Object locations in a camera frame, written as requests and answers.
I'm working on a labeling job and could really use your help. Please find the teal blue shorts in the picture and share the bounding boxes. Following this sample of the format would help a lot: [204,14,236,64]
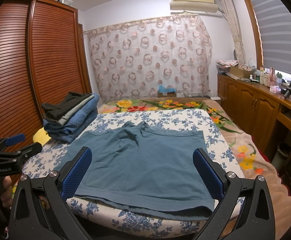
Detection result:
[61,122,214,220]

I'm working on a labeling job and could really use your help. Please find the person's left hand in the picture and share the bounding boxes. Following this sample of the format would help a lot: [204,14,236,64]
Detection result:
[0,176,13,208]

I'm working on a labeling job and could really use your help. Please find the yellow cloth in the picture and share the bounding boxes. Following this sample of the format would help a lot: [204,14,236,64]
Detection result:
[33,127,51,146]

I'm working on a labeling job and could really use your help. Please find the beige floral blanket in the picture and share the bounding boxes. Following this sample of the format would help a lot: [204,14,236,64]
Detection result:
[98,98,291,239]

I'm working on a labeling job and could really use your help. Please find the light blue folded jeans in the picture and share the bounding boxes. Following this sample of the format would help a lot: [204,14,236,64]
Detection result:
[43,94,100,133]

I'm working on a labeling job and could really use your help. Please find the grey folded garment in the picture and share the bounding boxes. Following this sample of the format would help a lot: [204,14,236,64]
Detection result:
[57,94,95,126]

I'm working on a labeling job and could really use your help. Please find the dark blue folded jeans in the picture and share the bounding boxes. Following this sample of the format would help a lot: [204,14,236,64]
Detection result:
[44,109,98,143]

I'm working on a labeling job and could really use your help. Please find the black folded garment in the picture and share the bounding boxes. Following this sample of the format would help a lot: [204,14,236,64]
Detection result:
[41,92,92,120]

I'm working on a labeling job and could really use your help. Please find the brown louvered wardrobe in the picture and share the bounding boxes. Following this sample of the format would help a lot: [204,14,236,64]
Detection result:
[0,0,91,145]

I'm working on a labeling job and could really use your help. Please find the brown wooden sideboard cabinet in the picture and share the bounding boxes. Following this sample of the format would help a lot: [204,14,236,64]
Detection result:
[218,75,291,159]

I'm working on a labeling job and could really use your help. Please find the pink tissue box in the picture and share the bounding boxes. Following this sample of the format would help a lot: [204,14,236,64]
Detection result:
[270,85,282,94]

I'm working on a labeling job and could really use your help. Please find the black handheld device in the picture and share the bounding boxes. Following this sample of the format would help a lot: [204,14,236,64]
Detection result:
[284,83,291,99]

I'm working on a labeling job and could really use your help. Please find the pink bottle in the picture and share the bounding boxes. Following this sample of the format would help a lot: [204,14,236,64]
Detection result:
[269,68,277,87]

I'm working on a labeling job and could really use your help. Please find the cardboard box on cabinet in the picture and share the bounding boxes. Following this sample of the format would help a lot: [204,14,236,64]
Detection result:
[229,66,253,79]

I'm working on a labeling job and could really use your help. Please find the pink circle pattern curtain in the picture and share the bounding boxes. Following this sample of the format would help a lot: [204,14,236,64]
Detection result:
[86,14,212,102]

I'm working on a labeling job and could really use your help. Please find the clear box on wardrobe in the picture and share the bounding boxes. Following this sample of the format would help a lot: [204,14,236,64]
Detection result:
[58,0,73,7]

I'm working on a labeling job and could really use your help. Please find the stack of papers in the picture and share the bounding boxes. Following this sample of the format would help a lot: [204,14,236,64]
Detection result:
[216,60,239,75]

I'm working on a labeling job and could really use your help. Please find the cardboard box with blue bag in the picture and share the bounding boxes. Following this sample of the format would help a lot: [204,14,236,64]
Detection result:
[157,85,176,98]

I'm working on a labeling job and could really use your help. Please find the beige tied window curtain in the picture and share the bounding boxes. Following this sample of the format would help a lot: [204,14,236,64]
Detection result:
[220,0,246,64]

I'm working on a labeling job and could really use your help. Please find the cream air conditioner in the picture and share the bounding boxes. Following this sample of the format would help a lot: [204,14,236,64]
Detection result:
[170,0,218,13]

